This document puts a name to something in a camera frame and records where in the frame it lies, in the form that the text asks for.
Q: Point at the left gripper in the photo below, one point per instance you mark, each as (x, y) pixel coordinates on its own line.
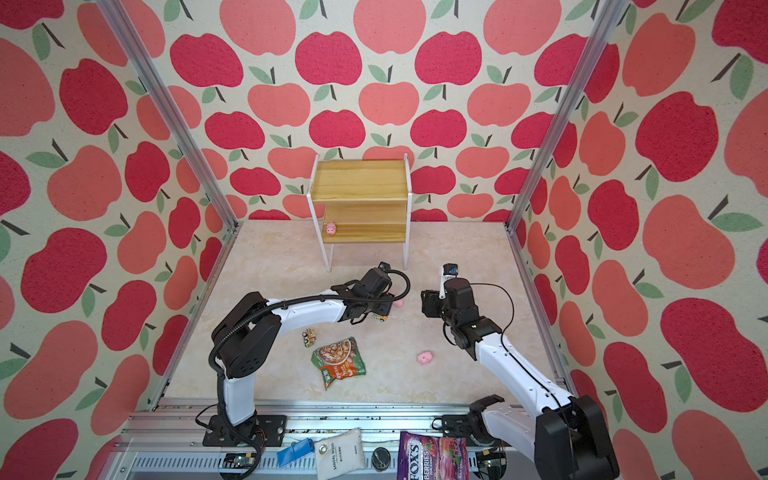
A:
(386, 305)

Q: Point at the left aluminium frame post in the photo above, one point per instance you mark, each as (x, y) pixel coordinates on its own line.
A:
(128, 37)

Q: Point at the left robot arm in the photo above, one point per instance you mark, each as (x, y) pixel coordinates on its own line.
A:
(243, 340)

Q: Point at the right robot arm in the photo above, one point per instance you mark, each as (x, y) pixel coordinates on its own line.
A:
(564, 436)

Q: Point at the aluminium frame post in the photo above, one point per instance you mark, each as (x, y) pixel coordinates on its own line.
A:
(602, 31)
(128, 37)

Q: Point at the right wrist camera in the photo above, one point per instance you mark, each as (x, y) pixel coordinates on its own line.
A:
(449, 271)

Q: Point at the green snack bag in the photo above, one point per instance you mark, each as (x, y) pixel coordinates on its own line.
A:
(339, 361)

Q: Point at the wooden two-tier shelf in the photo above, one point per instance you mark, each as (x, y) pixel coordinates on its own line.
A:
(370, 201)

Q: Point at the right aluminium frame post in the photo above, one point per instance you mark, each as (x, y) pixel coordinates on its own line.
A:
(602, 31)

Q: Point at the round metal can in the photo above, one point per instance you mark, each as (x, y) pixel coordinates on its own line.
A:
(381, 459)

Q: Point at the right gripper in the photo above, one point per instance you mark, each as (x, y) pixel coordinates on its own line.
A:
(429, 300)

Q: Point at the white paper packet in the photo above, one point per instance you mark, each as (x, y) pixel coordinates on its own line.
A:
(339, 455)

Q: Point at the blue card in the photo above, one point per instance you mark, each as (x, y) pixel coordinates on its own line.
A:
(295, 452)

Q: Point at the purple Fox's candy bag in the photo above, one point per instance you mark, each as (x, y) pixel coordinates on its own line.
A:
(432, 458)

